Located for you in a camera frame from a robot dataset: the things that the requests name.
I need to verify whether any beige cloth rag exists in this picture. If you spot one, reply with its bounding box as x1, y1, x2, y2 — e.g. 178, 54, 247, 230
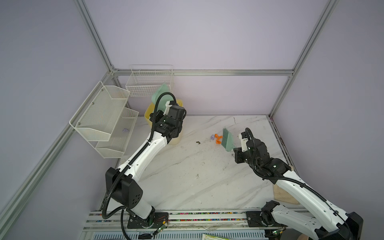
273, 185, 300, 205

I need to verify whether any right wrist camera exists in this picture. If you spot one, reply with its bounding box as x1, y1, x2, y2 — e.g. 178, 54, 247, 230
239, 132, 248, 153

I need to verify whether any aluminium front rail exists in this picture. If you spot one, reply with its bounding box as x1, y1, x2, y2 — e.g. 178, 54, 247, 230
79, 208, 337, 240

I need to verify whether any cream trash bin yellow liner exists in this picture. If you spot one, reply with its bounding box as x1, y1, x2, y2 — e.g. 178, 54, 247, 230
144, 99, 183, 145

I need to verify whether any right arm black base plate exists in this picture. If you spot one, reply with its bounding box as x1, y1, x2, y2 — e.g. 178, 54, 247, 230
246, 201, 283, 228

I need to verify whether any white wire basket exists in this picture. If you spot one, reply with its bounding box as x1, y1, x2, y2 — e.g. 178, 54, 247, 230
126, 65, 175, 97

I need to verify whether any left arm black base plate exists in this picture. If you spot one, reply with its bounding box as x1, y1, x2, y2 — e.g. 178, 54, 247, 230
127, 207, 169, 229

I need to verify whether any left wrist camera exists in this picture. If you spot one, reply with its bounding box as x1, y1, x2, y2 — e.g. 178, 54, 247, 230
164, 101, 177, 116

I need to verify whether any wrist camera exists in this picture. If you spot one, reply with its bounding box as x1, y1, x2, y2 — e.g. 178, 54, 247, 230
164, 101, 177, 116
239, 132, 248, 153

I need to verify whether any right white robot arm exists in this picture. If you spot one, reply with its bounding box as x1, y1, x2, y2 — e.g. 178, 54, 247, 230
234, 136, 364, 240

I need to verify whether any white mesh shelf lower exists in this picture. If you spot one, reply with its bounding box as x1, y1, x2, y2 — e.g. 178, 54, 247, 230
95, 108, 139, 159

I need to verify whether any orange purple scraps back cluster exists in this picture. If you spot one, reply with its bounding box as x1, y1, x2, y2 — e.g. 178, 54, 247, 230
211, 134, 223, 145

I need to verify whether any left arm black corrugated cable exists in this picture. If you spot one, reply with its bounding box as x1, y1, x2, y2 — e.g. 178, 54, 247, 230
101, 91, 178, 240

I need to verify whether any green hand brush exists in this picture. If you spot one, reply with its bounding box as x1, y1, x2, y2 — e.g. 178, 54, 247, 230
221, 128, 235, 152

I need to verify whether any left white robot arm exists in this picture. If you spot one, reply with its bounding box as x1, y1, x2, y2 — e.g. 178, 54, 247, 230
102, 102, 187, 221

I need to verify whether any green plastic dustpan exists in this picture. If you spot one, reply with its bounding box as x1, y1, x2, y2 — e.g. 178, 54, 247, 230
151, 83, 171, 113

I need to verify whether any white mesh shelf upper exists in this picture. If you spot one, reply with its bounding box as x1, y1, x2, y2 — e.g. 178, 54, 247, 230
69, 82, 130, 142

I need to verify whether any white mesh shelf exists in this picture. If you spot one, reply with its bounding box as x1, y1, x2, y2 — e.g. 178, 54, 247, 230
69, 82, 130, 142
95, 108, 139, 159

